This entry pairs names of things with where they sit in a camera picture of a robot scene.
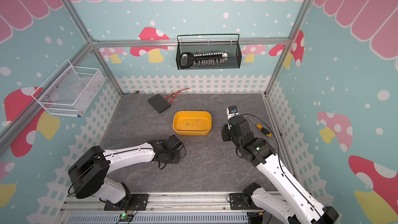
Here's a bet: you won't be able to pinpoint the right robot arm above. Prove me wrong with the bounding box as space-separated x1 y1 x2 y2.
222 114 339 224

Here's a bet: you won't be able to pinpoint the green circuit board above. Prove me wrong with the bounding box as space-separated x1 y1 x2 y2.
119 213 134 223

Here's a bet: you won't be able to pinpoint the socket wrench set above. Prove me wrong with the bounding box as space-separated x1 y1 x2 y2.
179 52 228 69

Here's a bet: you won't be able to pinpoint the yellow plastic storage box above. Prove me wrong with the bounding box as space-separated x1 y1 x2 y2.
173 111 212 136

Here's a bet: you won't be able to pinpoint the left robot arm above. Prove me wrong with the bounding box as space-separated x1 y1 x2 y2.
68 135 186 212

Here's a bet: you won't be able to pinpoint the red handled pliers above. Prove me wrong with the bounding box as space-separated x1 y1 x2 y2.
165 88 189 104

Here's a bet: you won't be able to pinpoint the aluminium front rail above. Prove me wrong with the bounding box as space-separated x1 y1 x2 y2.
55 191 280 224

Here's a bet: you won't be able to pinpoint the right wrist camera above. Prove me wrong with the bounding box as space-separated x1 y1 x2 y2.
227 105 239 130

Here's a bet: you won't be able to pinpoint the black wire mesh basket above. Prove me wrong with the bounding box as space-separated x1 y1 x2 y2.
176 34 242 70

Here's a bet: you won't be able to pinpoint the white wire basket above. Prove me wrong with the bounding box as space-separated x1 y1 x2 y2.
31 60 105 118

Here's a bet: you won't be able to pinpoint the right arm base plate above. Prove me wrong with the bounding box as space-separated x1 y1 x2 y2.
226 193 259 210

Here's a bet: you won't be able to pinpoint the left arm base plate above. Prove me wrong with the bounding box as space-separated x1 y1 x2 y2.
104 194 149 211

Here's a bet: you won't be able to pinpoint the black flat box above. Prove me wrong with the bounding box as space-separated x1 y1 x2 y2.
147 94 171 114

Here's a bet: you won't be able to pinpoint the yellow black screwdriver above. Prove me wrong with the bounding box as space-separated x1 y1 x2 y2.
248 117 272 137

